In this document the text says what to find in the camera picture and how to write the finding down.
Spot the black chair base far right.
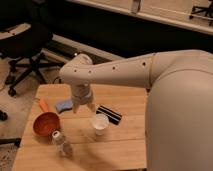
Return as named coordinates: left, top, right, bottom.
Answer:
left=189, top=0, right=213, bottom=25

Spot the black cable on floor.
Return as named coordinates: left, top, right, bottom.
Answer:
left=52, top=75, right=64, bottom=84

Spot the clear plastic bottle white cap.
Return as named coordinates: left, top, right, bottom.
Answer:
left=52, top=131, right=72, bottom=156

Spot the white plastic cup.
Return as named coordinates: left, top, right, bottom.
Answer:
left=91, top=114, right=109, bottom=135

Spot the black striped rectangular block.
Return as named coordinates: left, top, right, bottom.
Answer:
left=96, top=105, right=122, bottom=125

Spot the black office chair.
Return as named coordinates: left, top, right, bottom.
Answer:
left=0, top=0, right=63, bottom=96

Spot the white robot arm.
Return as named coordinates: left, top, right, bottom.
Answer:
left=60, top=49, right=213, bottom=171

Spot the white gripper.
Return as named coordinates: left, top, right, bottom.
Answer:
left=71, top=84, right=96, bottom=113

